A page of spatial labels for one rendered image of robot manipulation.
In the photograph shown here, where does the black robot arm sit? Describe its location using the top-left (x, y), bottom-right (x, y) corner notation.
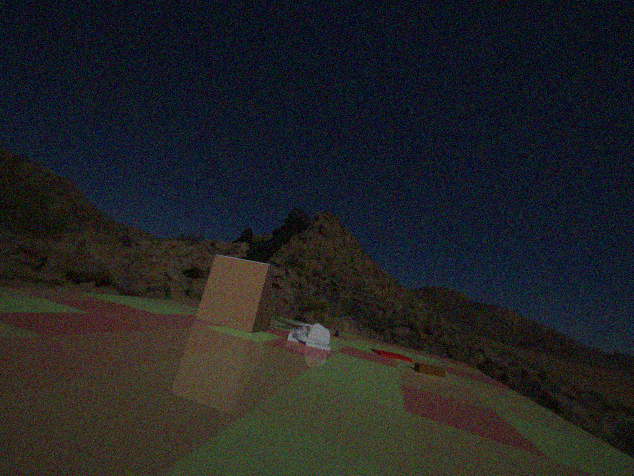
top-left (245, 207), bottom-right (311, 263)

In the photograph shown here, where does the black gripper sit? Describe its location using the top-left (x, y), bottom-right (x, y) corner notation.
top-left (232, 228), bottom-right (265, 252)

